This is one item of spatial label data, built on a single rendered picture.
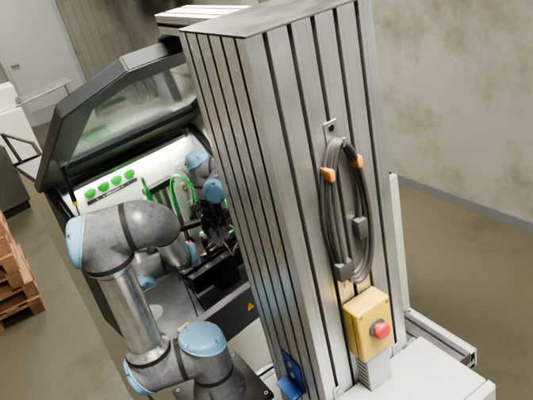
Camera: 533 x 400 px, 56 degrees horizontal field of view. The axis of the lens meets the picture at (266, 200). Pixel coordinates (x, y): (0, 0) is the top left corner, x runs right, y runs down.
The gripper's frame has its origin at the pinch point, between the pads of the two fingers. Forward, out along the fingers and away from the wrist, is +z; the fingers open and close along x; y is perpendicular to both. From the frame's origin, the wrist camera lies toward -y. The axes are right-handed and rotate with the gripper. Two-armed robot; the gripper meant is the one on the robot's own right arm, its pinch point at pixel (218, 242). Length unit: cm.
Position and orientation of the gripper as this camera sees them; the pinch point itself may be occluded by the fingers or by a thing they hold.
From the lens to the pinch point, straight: 181.0
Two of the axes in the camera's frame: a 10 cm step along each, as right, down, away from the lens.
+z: 2.1, 8.6, 4.7
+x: 7.3, -4.6, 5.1
